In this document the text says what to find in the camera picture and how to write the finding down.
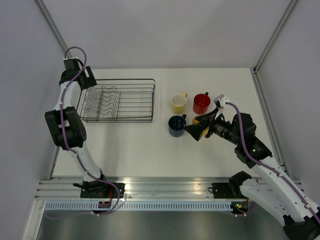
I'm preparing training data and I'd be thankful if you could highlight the clear glass far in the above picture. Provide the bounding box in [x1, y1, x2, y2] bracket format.
[87, 87, 99, 96]

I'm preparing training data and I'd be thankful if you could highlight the navy blue mug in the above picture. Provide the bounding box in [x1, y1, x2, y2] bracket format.
[168, 114, 187, 138]

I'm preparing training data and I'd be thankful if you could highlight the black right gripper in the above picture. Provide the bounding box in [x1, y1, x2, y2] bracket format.
[183, 106, 242, 146]

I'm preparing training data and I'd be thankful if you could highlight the bright yellow mug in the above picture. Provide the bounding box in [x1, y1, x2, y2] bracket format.
[192, 114, 212, 139]

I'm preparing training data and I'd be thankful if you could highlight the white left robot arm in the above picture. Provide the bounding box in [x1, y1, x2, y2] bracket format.
[44, 57, 109, 198]

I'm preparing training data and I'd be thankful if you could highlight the aluminium front rail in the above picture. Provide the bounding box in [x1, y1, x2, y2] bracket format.
[35, 176, 229, 201]

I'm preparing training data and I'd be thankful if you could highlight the pale yellow mug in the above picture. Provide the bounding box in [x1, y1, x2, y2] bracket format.
[171, 93, 188, 115]

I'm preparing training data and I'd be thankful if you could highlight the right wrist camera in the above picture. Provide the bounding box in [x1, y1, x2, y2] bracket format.
[213, 94, 229, 113]

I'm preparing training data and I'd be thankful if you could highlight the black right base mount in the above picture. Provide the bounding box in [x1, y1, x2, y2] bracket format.
[207, 182, 246, 199]

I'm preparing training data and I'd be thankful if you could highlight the aluminium frame rail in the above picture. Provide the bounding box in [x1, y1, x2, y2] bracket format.
[33, 0, 69, 57]

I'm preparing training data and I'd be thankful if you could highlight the red mug black handle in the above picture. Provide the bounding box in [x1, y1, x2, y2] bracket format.
[192, 92, 211, 115]

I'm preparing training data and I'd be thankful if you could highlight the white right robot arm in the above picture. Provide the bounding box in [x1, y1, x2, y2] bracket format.
[184, 108, 320, 240]

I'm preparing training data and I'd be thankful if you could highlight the white slotted cable duct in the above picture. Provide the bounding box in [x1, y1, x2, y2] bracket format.
[45, 200, 232, 212]

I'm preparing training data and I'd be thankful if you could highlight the clear glass middle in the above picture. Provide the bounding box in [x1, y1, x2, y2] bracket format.
[84, 95, 99, 106]

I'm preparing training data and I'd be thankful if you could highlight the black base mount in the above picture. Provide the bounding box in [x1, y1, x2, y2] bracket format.
[72, 180, 126, 199]
[207, 182, 246, 199]

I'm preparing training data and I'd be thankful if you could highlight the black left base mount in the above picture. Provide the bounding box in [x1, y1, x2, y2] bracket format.
[72, 180, 126, 199]

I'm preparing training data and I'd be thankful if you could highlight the clear glass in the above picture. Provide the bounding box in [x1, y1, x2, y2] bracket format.
[84, 95, 99, 106]
[87, 87, 99, 96]
[83, 104, 97, 118]

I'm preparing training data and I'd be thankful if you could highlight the clear glass near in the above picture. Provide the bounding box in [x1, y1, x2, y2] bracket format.
[83, 104, 97, 118]

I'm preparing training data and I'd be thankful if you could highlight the grey wire dish rack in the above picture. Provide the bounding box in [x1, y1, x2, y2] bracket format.
[76, 78, 156, 123]

